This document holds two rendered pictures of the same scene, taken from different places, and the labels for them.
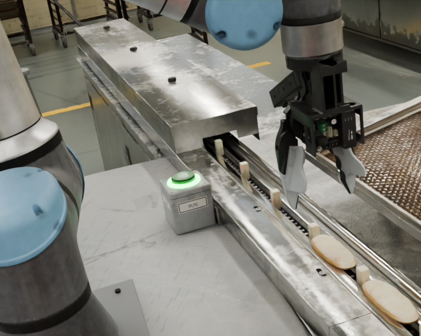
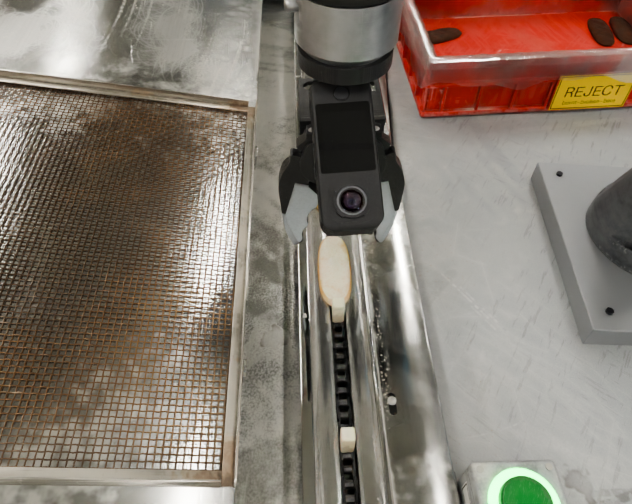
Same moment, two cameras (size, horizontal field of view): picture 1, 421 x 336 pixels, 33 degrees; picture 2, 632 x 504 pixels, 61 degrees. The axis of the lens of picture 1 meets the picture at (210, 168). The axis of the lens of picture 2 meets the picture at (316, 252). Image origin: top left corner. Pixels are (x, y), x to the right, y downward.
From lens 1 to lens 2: 1.23 m
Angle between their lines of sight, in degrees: 105
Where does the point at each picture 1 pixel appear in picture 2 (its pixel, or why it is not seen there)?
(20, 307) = not seen: outside the picture
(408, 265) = (255, 262)
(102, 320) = (614, 188)
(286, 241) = (382, 296)
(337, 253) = (335, 253)
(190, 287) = (509, 332)
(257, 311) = (438, 261)
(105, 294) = (625, 315)
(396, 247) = not seen: hidden behind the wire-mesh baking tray
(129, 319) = (585, 258)
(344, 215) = (251, 401)
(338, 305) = not seen: hidden behind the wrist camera
